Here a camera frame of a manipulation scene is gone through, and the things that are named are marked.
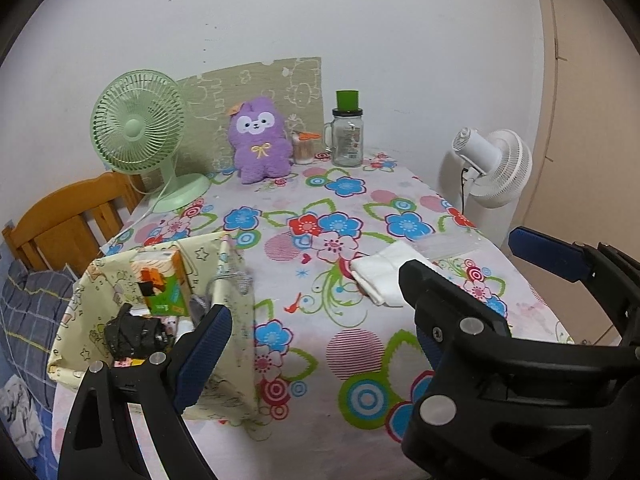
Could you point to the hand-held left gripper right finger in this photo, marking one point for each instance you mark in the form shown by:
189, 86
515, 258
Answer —
427, 349

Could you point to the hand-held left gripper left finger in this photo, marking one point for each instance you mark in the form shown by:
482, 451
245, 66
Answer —
205, 355

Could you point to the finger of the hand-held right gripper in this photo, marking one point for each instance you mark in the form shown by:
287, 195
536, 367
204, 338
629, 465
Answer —
545, 254
450, 300

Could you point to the yellow cartoon printed box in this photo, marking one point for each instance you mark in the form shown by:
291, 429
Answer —
242, 340

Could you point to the white tissues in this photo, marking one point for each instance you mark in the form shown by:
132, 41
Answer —
380, 270

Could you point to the green tissue packet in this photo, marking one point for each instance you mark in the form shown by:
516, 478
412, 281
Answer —
165, 285

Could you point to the clear plastic bag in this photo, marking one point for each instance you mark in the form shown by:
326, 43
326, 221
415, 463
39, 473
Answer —
450, 246

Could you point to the white standing fan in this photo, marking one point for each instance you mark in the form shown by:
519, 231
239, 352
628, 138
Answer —
500, 170

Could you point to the floral tablecloth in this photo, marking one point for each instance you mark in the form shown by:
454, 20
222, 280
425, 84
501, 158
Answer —
325, 320

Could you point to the blue plaid bedding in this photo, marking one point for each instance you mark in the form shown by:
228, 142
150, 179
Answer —
30, 310

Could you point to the glass mug jar green lid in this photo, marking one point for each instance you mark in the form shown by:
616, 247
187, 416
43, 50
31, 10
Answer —
347, 145

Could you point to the crumpled white cloth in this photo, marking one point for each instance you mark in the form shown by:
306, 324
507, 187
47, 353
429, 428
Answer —
20, 410

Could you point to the purple plush toy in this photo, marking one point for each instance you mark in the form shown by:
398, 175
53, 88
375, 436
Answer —
260, 160

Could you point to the clear swab jar orange lid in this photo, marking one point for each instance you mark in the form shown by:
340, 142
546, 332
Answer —
303, 152

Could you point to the green desk fan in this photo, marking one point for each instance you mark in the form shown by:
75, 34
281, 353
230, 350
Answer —
135, 127

